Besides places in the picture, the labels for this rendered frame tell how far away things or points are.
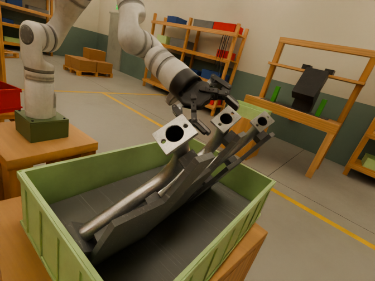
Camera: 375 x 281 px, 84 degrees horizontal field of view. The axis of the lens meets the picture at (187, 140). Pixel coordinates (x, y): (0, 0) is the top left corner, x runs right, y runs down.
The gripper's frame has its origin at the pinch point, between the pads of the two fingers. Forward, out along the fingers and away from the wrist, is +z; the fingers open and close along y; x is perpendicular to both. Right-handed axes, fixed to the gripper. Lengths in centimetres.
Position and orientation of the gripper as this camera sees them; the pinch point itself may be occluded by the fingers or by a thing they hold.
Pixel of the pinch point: (222, 119)
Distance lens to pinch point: 48.4
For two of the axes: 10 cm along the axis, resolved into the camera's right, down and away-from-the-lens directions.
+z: 6.7, 6.9, -2.7
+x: 0.2, 3.6, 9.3
